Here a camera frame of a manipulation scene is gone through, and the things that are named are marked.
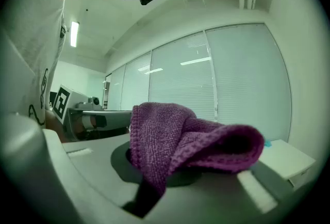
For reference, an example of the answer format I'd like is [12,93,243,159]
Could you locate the white window blinds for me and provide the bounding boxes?
[107,23,292,142]

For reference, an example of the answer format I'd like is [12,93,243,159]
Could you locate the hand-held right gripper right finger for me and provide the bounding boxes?
[144,161,294,224]

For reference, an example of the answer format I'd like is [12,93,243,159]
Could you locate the white desk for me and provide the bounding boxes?
[257,139,317,188]

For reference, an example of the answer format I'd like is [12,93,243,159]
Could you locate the purple microfibre cloth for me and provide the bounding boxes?
[129,102,266,197]

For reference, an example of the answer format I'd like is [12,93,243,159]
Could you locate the person's left hand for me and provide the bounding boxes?
[73,116,91,138]

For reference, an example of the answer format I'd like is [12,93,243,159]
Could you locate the ceiling light panel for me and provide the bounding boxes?
[70,21,80,48]

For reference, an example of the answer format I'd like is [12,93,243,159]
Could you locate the grey fisheye camera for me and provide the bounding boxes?
[74,95,102,110]

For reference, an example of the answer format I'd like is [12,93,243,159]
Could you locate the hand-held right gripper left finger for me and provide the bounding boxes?
[42,129,142,209]

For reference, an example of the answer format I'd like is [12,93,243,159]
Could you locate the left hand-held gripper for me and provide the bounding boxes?
[53,84,133,141]

